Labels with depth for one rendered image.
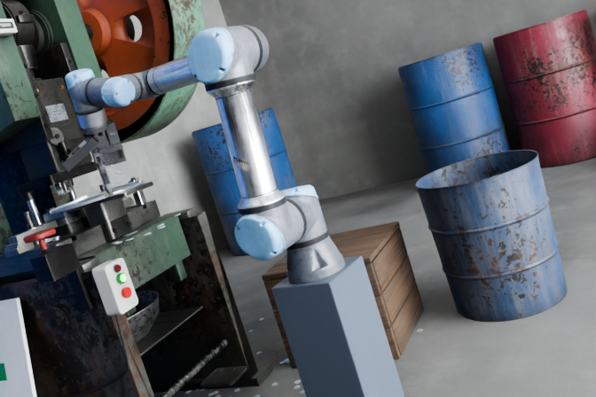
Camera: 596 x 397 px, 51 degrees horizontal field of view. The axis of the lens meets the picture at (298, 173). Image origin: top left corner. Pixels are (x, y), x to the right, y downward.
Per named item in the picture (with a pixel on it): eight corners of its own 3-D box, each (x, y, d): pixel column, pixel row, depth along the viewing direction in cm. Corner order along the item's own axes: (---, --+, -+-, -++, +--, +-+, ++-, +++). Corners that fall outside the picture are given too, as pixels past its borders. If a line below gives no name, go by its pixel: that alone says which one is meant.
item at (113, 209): (168, 220, 191) (153, 179, 189) (138, 235, 178) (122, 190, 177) (109, 234, 202) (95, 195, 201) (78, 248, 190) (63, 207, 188)
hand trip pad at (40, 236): (66, 253, 159) (57, 226, 158) (49, 262, 154) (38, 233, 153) (48, 258, 163) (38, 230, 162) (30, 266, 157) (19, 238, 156)
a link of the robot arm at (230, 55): (312, 241, 151) (255, 18, 142) (280, 265, 138) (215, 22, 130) (272, 245, 157) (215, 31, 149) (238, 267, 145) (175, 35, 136)
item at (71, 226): (115, 214, 203) (112, 205, 203) (70, 233, 185) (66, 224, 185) (81, 222, 210) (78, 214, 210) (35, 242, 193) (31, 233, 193)
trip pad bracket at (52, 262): (97, 307, 165) (72, 238, 162) (70, 323, 156) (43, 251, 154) (81, 309, 168) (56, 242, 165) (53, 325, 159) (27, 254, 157)
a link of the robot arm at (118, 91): (144, 73, 164) (113, 73, 170) (112, 79, 155) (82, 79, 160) (147, 103, 166) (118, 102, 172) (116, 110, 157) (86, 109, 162)
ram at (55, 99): (103, 159, 196) (71, 68, 193) (67, 169, 183) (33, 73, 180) (65, 170, 204) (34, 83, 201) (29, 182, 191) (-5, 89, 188)
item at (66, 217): (101, 209, 202) (97, 196, 201) (67, 223, 188) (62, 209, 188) (82, 214, 206) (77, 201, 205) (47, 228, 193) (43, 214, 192)
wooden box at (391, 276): (424, 307, 232) (398, 221, 228) (399, 359, 198) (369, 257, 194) (328, 320, 249) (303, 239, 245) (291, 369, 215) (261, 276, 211)
